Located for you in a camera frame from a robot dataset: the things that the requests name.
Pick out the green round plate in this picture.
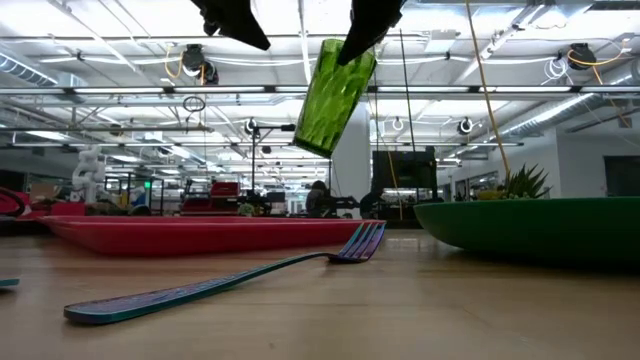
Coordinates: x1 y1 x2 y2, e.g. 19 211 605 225
413 196 640 266

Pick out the yellow hanging cable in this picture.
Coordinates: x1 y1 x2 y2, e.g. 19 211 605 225
464 0 512 179

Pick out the iridescent blue metal fork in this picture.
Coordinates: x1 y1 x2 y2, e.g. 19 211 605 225
63 221 387 326

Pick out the hanging black cable loop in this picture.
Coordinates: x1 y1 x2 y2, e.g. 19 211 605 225
182 94 207 114

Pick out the black camera stand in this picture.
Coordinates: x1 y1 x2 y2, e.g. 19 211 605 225
249 122 297 194

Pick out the red tool cart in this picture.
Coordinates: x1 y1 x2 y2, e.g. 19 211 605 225
180 181 241 217

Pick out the black ceiling cable reel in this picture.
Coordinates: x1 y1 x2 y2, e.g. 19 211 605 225
180 43 207 72
567 42 597 71

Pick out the red plastic tray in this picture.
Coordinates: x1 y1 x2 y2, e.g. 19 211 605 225
37 214 386 258

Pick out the black monitor screen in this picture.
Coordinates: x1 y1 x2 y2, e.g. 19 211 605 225
371 149 439 201

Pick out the person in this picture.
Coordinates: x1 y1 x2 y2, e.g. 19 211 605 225
305 179 334 219
358 187 389 220

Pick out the small potted succulent plant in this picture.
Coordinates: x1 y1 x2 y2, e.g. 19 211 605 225
477 163 554 201

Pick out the white robot figure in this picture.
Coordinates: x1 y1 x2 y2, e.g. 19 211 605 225
71 144 107 205

